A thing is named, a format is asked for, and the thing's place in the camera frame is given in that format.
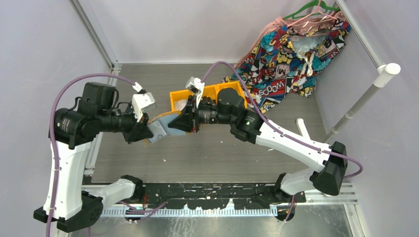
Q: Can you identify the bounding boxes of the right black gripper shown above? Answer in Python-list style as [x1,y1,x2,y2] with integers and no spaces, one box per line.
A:
[168,95,234,134]

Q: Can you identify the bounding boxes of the yellow card holder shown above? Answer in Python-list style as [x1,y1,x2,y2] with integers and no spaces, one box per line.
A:
[144,111,187,145]

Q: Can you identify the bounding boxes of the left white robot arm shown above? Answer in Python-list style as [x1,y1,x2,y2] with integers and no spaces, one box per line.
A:
[34,82,155,233]

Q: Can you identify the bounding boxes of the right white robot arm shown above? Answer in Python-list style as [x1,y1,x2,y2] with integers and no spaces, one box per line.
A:
[168,88,347,203]

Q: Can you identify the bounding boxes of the cards in left bin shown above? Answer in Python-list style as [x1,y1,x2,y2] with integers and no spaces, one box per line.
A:
[174,99,187,111]

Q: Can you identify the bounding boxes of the middle yellow bin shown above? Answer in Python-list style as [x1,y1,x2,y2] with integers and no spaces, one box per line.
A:
[201,85,217,100]

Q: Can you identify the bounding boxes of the right yellow bin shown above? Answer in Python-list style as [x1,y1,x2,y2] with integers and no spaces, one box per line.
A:
[215,81,246,100]

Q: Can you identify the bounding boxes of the colourful comic print shorts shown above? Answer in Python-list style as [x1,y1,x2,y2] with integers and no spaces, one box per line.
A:
[234,17,351,113]

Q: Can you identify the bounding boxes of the pink garment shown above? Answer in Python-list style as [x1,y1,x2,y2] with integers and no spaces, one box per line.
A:
[233,11,344,69]

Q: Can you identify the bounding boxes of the pink hanger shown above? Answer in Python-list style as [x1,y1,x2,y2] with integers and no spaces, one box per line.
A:
[284,11,342,36]

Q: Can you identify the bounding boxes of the green hanger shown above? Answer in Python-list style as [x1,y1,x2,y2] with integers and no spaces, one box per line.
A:
[283,0,340,19]

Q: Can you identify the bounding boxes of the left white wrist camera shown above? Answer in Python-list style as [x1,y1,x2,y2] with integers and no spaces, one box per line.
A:
[131,82,156,122]

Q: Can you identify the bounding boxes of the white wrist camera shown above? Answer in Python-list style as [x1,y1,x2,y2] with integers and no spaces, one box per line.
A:
[185,77,205,107]
[131,82,156,122]

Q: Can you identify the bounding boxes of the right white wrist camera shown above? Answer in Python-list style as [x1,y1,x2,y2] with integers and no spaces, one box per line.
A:
[185,77,205,107]

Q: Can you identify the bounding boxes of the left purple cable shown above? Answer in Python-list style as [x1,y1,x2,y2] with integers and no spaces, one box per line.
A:
[45,73,138,237]

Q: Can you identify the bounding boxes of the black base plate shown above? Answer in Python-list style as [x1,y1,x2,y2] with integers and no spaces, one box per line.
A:
[120,183,306,221]

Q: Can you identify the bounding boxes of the white clothes rail pole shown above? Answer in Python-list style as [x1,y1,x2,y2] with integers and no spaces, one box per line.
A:
[296,63,401,197]

